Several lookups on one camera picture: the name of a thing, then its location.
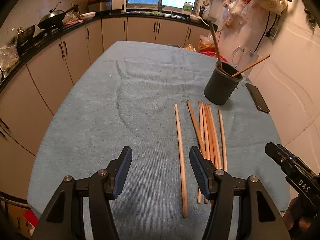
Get red plastic basin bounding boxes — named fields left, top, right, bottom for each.
left=201, top=51, right=228, bottom=63

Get black wok pan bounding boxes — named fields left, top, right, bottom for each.
left=37, top=4, right=79, bottom=30

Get black power cable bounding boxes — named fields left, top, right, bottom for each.
left=253, top=11, right=272, bottom=54

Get steel cooking pot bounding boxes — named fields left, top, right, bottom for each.
left=11, top=25, right=35, bottom=46

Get black smartphone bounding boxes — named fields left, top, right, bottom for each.
left=245, top=83, right=270, bottom=114

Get wooden chopstick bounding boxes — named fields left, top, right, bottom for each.
left=202, top=103, right=211, bottom=160
left=232, top=54, right=271, bottom=77
left=187, top=100, right=210, bottom=199
left=208, top=20, right=222, bottom=70
left=218, top=109, right=228, bottom=172
left=207, top=104, right=222, bottom=169
left=174, top=104, right=188, bottom=218
left=197, top=101, right=204, bottom=204

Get dark green utensil holder cup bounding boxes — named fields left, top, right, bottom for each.
left=204, top=61, right=243, bottom=106

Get blue towel table cover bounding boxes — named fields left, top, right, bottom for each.
left=26, top=40, right=292, bottom=240

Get chrome sink faucet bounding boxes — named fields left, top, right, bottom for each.
left=150, top=0, right=166, bottom=12

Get green dish soap bottle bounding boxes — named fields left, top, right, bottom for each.
left=182, top=0, right=194, bottom=13

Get right hand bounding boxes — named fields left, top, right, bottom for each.
left=283, top=195, right=320, bottom=240

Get beige kitchen cabinets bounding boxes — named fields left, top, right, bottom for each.
left=0, top=16, right=213, bottom=201

